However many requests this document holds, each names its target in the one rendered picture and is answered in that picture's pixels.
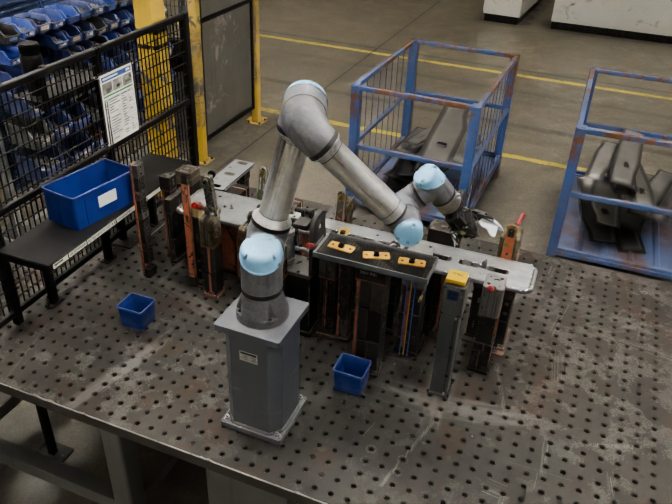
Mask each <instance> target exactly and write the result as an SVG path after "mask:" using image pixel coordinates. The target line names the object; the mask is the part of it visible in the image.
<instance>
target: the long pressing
mask: <svg viewBox="0 0 672 504"><path fill-rule="evenodd" d="M215 192H216V198H217V205H218V207H219V208H221V213H220V222H221V224H224V225H228V226H232V227H237V228H239V227H241V225H242V224H243V223H244V222H245V221H246V220H247V217H246V216H247V214H248V213H249V211H251V210H252V211H254V210H255V209H256V208H257V205H258V204H261V201H262V200H259V199H254V198H250V197H245V196H241V195H236V194H232V193H227V192H223V191H219V190H215ZM219 196H221V197H219ZM190 199H191V203H192V202H194V201H198V202H202V205H203V206H206V201H205V195H204V190H203V189H199V190H198V191H196V192H195V193H194V194H192V195H191V196H190ZM231 204H232V206H233V209H230V208H231V207H230V205H231ZM224 205H226V207H224ZM176 211H177V213H179V214H182V215H183V205H182V203H181V204H180V205H179V206H178V207H177V208H176ZM300 215H301V213H300V212H295V214H294V215H292V214H289V217H293V216H296V217H293V218H297V219H298V218H299V217H300ZM325 226H326V229H329V230H333V231H337V232H339V230H340V229H341V228H342V227H344V228H348V229H351V231H350V233H349V234H348V235H355V236H359V237H363V238H368V239H372V240H374V241H378V242H379V241H380V242H385V243H389V244H390V243H391V242H392V241H394V240H395V241H397V240H396V238H395V236H394V233H389V232H385V231H381V230H376V229H372V228H367V227H363V226H358V225H354V224H350V223H345V222H341V221H336V220H332V219H327V218H326V219H325ZM377 235H379V236H377ZM419 243H422V244H426V245H431V246H433V247H434V251H433V254H437V255H441V256H445V257H450V258H451V260H450V261H446V260H441V259H438V263H437V265H436V267H435V269H434V271H433V273H436V274H440V275H444V276H447V274H448V273H449V270H450V269H454V270H458V271H463V272H467V273H469V278H470V282H474V283H478V284H482V285H483V284H484V281H485V278H486V276H487V274H488V273H492V274H496V275H501V276H505V277H507V283H506V288H505V290H507V291H511V292H515V293H520V294H529V293H531V292H533V290H534V286H535V282H536V278H537V274H538V270H537V268H536V267H534V266H533V265H530V264H527V263H522V262H518V261H513V260H509V259H504V258H500V257H496V256H491V255H487V254H482V253H478V252H473V251H469V250H465V249H460V248H456V247H455V248H454V247H451V246H447V245H442V244H438V243H434V242H429V241H425V240H421V241H420V242H419ZM460 260H463V261H467V262H471V263H476V264H479V267H478V268H476V267H471V266H467V265H463V264H459V261H460ZM486 260H487V263H488V264H487V269H488V268H489V267H493V268H497V269H502V270H506V271H508V274H501V273H497V272H493V271H489V270H487V269H484V268H481V267H480V265H482V262H483V261H486ZM480 273H482V274H480Z"/></svg>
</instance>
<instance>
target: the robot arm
mask: <svg viewBox="0 0 672 504"><path fill-rule="evenodd" d="M327 107H328V98H327V96H326V93H325V91H324V90H323V88H322V87H321V86H320V85H318V84H317V83H315V82H313V81H309V80H300V81H297V82H294V83H293V84H291V85H290V86H289V87H288V88H287V90H286V91H285V93H284V96H283V103H282V107H281V111H280V115H279V118H278V122H277V126H276V130H277V131H278V133H279V134H280V136H279V140H278V144H277V147H276V151H275V154H274V158H273V162H272V165H271V169H270V172H269V176H268V179H267V183H266V187H265V190H264V194H263V197H262V201H261V205H260V208H257V209H255V210H254V211H253V214H252V217H251V221H250V223H249V225H248V228H247V234H246V239H245V240H244V241H243V243H242V244H241V247H240V252H239V260H240V272H241V294H240V297H239V300H238V302H237V305H236V317H237V319H238V321H239V322H240V323H241V324H242V325H244V326H246V327H248V328H252V329H257V330H266V329H272V328H275V327H278V326H280V325H281V324H283V323H284V322H285V321H286V320H287V318H288V316H289V305H288V302H287V300H286V297H285V295H284V292H283V261H284V252H285V245H286V241H287V238H288V235H289V231H290V228H291V225H292V221H291V219H290V217H289V213H290V210H291V207H292V204H293V200H294V197H295V194H296V190H297V187H298V184H299V181H300V177H301V174H302V171H303V168H304V164H305V161H306V158H307V157H308V158H309V159H310V160H311V161H312V162H319V163H320V164H322V165H323V166H324V167H325V168H326V169H327V170H328V171H329V172H330V173H331V174H332V175H333V176H334V177H335V178H337V179H338V180H339V181H340V182H341V183H342V184H343V185H344V186H345V187H346V188H347V189H348V190H349V191H350V192H352V193H353V194H354V195H355V196H356V197H357V198H358V199H359V200H360V201H361V202H362V203H363V204H364V205H365V206H366V207H368V208H369V209H370V210H371V211H372V212H373V213H374V214H375V215H376V216H377V217H378V218H379V219H380V220H381V221H383V222H384V223H385V224H386V225H387V226H388V227H389V228H390V229H391V230H392V231H393V232H394V236H395V238H396V240H397V242H398V243H399V244H401V245H403V246H407V247H410V246H414V245H416V244H418V243H419V242H420V241H421V239H422V237H423V224H422V222H421V217H420V212H419V210H420V209H421V208H423V207H425V206H426V205H428V204H429V203H432V204H433V205H434V206H435V208H436V209H437V210H438V211H439V212H440V213H441V214H442V215H443V216H445V221H446V222H447V224H448V228H449V234H450V235H451V237H452V239H453V241H454V248H455V246H456V245H459V239H461V238H463V237H464V238H470V239H473V238H476V235H477V236H478V237H479V226H478V225H477V222H476V221H477V219H478V220H479V222H478V223H479V225H480V226H481V227H483V228H485V229H486V230H487V231H488V233H489V235H490V236H492V237H495V235H496V232H497V230H498V231H501V232H504V230H503V228H502V227H501V225H500V224H499V223H498V222H497V221H496V220H495V219H494V218H493V217H492V216H490V215H489V214H488V213H486V212H484V211H481V210H476V209H474V208H470V207H467V208H466V206H464V205H465V203H466V201H467V199H468V197H469V194H468V192H467V190H466V189H463V190H462V189H461V190H458V191H456V190H455V188H454V187H453V186H452V184H451V183H450V182H449V180H448V179H447V178H446V176H445V174H444V173H443V172H442V171H440V169H439V168H438V167H437V166H436V165H434V164H425V165H423V166H421V167H420V168H419V170H418V171H416V172H415V174H414V182H413V183H411V184H409V185H408V186H406V187H405V188H403V189H401V190H400V191H398V192H396V193H394V192H393V191H392V190H391V189H390V188H389V187H388V186H387V185H386V184H385V183H384V182H383V181H382V180H381V179H380V178H378V177H377V176H376V175H375V174H374V173H373V172H372V171H371V170H370V169H369V168H368V167H367V166H366V165H365V164H364V163H363V162H362V161H361V160H360V159H359V158H358V157H357V156H356V155H355V154H354V153H353V152H352V151H351V150H350V149H349V148H348V147H346V146H345V145H344V144H343V143H342V142H341V141H340V140H339V133H338V132H337V131H336V130H335V129H334V128H333V127H332V126H331V124H330V123H329V121H328V119H327Z"/></svg>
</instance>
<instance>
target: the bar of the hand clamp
mask: <svg viewBox="0 0 672 504"><path fill-rule="evenodd" d="M215 176H216V173H215V172H214V171H212V170H210V171H209V172H208V175H206V173H204V174H203V175H202V176H201V178H202V184H203V190H204V195H205V201H206V207H211V208H212V207H213V210H214V216H215V211H216V209H217V208H218V205H217V198H216V192H215V186H214V180H213V178H214V177H215Z"/></svg>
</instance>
